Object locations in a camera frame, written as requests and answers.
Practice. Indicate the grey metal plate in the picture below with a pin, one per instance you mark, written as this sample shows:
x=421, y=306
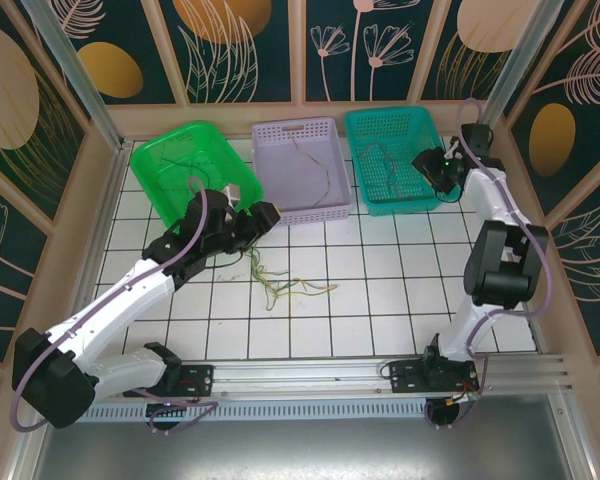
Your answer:
x=300, y=455

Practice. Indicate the green plastic basket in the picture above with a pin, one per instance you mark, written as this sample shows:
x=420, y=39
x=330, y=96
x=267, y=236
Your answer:
x=155, y=190

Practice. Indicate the small black controller board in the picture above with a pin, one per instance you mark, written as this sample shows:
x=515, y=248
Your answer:
x=172, y=410

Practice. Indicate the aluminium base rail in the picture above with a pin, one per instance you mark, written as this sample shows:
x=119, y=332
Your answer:
x=290, y=380

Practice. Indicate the lilac plastic basket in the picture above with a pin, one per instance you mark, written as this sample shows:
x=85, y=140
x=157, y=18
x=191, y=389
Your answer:
x=280, y=175

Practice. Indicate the aluminium frame post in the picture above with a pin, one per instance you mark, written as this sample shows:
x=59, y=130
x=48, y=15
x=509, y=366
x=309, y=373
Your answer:
x=71, y=65
x=517, y=70

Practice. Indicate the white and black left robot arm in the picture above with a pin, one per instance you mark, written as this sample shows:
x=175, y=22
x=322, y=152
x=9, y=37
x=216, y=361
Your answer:
x=120, y=300

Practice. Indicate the aluminium side rail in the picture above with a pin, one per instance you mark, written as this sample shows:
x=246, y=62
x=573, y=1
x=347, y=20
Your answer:
x=97, y=250

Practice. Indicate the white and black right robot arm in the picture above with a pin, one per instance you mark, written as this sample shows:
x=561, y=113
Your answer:
x=495, y=200

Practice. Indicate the teal plastic basket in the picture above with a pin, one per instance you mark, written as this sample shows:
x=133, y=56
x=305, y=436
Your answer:
x=370, y=180

